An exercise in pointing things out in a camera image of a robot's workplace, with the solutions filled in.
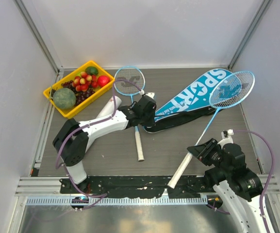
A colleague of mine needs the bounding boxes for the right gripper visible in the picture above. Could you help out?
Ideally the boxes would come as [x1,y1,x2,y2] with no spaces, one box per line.
[187,137,232,174]

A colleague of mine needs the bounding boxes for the white shuttlecock tube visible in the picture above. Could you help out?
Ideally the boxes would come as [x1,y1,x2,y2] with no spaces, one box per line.
[96,96,122,118]

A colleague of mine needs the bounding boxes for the blue racket bag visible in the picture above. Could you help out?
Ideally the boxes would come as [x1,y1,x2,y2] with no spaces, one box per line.
[144,68,232,133]

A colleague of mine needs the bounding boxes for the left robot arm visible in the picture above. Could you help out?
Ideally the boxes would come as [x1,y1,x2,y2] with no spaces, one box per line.
[52,92,156,193]

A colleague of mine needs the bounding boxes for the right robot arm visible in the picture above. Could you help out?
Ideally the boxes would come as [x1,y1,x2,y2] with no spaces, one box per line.
[187,139,275,233]

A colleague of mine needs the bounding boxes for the red apple in bin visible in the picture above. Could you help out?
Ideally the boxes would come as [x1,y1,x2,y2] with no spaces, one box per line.
[97,75,111,87]

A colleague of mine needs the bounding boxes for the green lime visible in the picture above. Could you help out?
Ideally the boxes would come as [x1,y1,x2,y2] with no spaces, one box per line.
[85,66,99,76]

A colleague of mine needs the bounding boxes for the dark purple grapes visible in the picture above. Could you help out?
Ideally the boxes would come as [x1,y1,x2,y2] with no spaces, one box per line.
[61,81,95,106]

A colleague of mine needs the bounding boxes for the red cherry bunch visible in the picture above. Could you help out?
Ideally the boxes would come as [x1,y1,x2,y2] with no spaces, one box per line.
[71,71,99,92]

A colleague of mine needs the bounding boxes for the yellow plastic bin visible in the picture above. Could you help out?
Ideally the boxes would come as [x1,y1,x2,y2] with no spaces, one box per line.
[43,60,114,118]

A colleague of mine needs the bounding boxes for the green melon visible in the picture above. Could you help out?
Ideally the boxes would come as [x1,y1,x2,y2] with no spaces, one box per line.
[52,88,76,110]

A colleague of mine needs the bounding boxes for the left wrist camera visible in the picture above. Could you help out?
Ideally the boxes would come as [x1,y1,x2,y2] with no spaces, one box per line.
[139,90,155,100]

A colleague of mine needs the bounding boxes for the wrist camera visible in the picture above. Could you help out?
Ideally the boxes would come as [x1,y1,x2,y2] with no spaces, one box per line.
[139,90,155,100]
[219,129,234,147]

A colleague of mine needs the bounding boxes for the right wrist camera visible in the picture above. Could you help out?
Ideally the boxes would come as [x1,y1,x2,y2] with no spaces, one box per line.
[219,129,234,147]

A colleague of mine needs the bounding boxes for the white cable duct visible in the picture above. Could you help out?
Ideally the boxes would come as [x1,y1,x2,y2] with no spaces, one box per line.
[26,195,208,206]

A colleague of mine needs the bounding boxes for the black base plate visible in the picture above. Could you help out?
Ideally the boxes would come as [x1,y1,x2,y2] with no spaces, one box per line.
[59,175,217,199]

